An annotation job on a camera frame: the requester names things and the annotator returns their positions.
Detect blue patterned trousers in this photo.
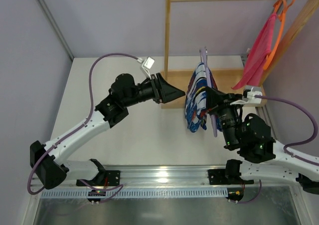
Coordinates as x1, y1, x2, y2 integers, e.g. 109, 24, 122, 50
184, 62, 216, 133

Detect lilac clothes hanger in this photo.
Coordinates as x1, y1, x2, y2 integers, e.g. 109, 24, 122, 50
199, 47, 217, 138

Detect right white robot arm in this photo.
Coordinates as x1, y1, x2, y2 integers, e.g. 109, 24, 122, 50
204, 86, 319, 195

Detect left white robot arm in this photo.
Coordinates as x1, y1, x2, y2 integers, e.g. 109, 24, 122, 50
30, 73, 185, 190

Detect orange clothes hanger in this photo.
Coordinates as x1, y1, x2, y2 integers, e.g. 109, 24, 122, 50
263, 0, 296, 71

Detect wooden clothes rack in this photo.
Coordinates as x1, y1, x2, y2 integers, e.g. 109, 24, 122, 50
159, 0, 319, 109

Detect pink cloth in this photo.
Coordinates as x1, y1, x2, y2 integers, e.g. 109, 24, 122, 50
232, 13, 277, 90

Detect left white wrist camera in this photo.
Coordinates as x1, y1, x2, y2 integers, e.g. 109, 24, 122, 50
137, 57, 155, 79

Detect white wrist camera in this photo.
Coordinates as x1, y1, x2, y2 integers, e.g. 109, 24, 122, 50
230, 85, 263, 107
137, 57, 155, 79

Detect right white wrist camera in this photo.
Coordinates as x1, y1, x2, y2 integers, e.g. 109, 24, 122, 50
230, 85, 263, 107

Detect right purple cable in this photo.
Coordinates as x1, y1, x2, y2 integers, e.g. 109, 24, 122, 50
235, 96, 319, 205

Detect purple cable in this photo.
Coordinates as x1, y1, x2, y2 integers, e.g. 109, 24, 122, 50
235, 96, 319, 205
26, 52, 145, 204

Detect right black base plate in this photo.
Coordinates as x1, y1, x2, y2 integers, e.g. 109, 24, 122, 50
207, 169, 254, 185

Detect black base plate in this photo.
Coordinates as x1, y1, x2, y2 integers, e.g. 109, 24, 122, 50
207, 169, 254, 185
76, 170, 121, 187

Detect slotted cable duct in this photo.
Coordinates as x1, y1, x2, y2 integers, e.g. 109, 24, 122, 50
41, 187, 228, 199

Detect aluminium mounting rail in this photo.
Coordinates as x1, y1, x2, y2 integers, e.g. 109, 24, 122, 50
32, 164, 300, 189

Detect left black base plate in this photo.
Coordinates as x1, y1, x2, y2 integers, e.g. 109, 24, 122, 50
76, 170, 121, 187

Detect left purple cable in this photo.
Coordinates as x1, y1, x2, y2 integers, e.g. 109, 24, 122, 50
26, 52, 145, 204

